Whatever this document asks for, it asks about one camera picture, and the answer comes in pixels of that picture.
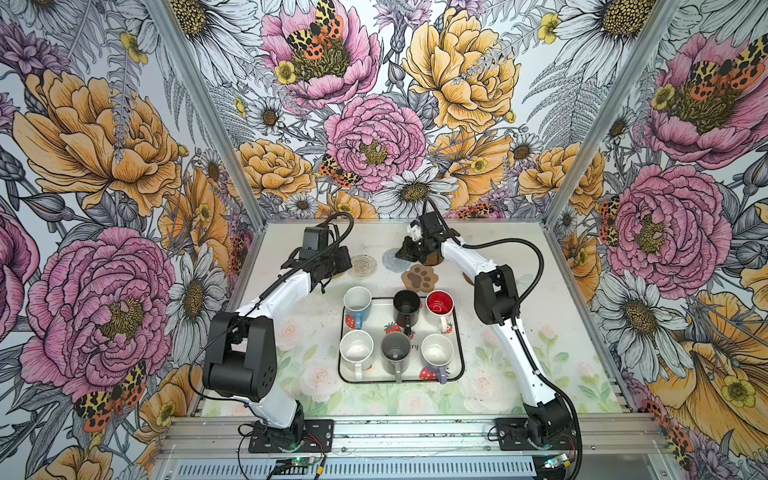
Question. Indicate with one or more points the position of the white strawberry tray black rim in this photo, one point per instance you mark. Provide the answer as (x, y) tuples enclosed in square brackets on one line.
[(381, 322)]

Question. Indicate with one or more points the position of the white mug red inside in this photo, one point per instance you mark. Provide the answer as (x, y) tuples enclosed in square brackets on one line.
[(439, 310)]

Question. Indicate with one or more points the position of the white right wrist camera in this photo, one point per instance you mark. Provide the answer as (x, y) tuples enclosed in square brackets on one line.
[(415, 231)]

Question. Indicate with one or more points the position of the aluminium frame rail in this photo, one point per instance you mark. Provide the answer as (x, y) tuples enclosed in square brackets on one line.
[(415, 436)]

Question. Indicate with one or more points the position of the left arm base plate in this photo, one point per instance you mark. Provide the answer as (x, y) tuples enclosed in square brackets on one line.
[(318, 435)]

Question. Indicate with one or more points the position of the white mug purple handle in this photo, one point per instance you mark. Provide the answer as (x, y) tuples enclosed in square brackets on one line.
[(437, 352)]

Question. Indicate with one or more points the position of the green circuit board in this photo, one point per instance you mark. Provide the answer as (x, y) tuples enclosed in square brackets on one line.
[(299, 462), (559, 461)]

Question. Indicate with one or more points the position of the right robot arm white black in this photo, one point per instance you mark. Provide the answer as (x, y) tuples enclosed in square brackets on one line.
[(551, 414)]

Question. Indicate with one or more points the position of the blue mug white inside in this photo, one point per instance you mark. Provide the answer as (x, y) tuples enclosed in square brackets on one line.
[(357, 306)]

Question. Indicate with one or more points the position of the black mug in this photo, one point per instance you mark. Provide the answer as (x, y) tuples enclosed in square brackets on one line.
[(406, 305)]

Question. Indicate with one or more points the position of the green circuit board right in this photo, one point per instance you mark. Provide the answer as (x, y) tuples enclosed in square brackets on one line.
[(559, 461)]

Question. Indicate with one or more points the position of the cork paw print coaster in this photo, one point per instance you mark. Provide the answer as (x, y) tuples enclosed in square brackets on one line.
[(420, 278)]

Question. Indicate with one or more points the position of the scratched brown round coaster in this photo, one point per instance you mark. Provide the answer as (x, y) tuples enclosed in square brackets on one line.
[(433, 259)]

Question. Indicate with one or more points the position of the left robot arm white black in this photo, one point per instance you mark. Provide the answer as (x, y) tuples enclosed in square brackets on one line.
[(240, 356)]

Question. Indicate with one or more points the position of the grey mug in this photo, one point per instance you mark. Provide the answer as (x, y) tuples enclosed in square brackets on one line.
[(395, 349)]

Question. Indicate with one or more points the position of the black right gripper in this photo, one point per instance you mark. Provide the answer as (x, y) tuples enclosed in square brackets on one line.
[(407, 253)]

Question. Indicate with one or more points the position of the green circuit board left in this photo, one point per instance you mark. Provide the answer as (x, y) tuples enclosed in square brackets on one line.
[(299, 462)]

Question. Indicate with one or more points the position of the grey woven round coaster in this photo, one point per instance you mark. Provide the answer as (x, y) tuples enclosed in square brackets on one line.
[(394, 264)]

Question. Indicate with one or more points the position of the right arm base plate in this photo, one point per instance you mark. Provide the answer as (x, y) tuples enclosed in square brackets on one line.
[(517, 433)]

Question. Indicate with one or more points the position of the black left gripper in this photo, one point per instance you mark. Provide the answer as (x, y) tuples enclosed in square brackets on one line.
[(344, 261)]

